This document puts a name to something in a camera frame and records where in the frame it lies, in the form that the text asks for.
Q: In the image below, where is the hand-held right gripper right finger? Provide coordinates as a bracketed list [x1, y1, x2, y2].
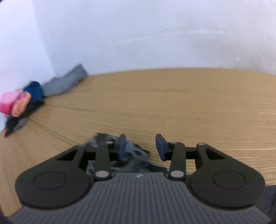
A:
[155, 133, 226, 180]

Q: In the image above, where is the peach garment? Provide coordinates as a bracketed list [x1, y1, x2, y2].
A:
[11, 91, 31, 118]

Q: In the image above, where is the large grey garment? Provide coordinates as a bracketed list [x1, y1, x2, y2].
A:
[42, 63, 88, 97]

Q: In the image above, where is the black printed t-shirt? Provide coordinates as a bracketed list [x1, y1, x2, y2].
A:
[86, 132, 169, 175]

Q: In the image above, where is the black garment with pink trim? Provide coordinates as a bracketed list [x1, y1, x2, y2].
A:
[3, 101, 46, 138]

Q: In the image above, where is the small grey garment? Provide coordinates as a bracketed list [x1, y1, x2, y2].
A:
[13, 117, 29, 132]

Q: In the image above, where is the blue garment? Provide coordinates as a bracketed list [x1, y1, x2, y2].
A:
[5, 81, 45, 131]

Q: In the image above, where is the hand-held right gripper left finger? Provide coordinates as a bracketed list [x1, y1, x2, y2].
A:
[56, 134, 127, 180]

